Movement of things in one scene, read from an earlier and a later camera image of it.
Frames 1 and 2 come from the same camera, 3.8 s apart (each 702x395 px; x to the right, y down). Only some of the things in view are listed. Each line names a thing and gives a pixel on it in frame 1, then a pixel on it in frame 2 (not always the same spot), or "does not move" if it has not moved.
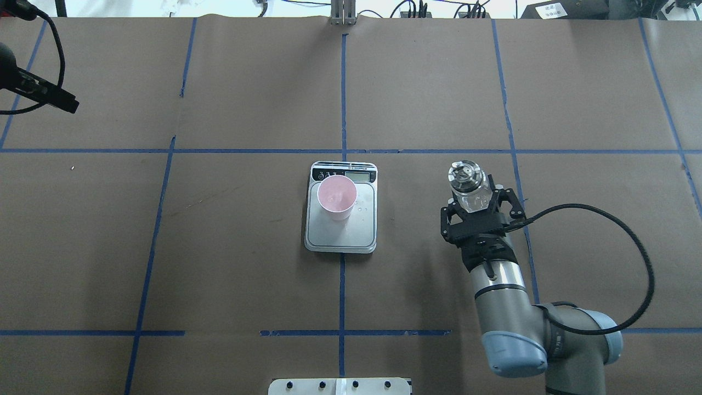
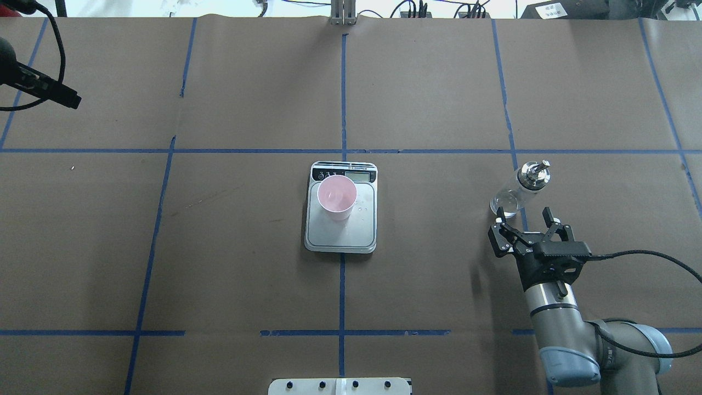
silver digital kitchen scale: x=357 y=235 does not move
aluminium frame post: x=343 y=12 does not move
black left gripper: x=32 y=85 does not move
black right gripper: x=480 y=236 -> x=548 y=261
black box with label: x=568 y=10 does not move
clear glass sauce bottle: x=470 y=185 -> x=531 y=177
